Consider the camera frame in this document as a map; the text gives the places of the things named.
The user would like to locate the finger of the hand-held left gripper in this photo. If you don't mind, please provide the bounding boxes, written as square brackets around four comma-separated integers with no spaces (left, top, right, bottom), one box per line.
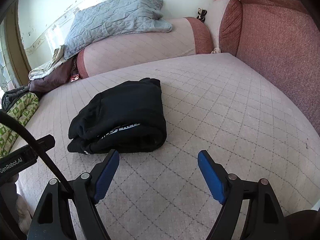
[37,134,56,151]

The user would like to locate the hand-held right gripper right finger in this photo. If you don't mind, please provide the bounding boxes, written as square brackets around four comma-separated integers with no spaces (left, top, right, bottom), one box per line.
[197,149,287,240]

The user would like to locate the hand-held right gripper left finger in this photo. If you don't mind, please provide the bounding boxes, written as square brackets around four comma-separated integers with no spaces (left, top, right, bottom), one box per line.
[27,149,120,240]

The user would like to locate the black pants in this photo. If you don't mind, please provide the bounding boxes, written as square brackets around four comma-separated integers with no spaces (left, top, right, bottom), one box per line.
[67,78,167,155]

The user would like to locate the green patterned cloth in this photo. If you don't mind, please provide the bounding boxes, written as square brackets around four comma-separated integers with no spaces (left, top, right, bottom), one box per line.
[0,92,39,157]

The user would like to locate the dark grey cloth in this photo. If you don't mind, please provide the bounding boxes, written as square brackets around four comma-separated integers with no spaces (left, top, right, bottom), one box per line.
[1,85,30,109]

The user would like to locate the purple cloth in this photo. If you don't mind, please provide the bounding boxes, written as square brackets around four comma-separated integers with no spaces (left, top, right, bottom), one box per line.
[29,59,78,93]

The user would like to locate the pink quilted sofa seat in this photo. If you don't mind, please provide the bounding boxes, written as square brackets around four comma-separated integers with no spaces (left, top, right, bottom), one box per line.
[15,52,320,240]

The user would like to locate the white crumpled cloth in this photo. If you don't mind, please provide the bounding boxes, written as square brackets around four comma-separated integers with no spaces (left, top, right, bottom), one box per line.
[28,45,66,80]

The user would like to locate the dark brown cloth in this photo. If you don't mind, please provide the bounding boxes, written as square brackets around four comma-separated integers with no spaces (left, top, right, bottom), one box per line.
[285,209,320,240]

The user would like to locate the pink red sofa bolster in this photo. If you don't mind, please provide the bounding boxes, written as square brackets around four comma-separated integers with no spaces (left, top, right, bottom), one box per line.
[76,17,213,80]

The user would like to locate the grey quilted blanket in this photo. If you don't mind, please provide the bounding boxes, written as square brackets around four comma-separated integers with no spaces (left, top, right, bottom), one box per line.
[64,0,173,60]

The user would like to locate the red sofa back cushion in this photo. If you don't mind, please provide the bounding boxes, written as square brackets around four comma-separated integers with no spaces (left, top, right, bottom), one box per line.
[218,0,320,140]

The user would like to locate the black ribbed cable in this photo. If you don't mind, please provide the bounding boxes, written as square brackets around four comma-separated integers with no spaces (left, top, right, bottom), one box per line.
[0,111,75,200]

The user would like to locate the wooden door frame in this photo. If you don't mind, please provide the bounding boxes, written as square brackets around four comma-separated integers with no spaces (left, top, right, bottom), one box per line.
[5,4,32,85]

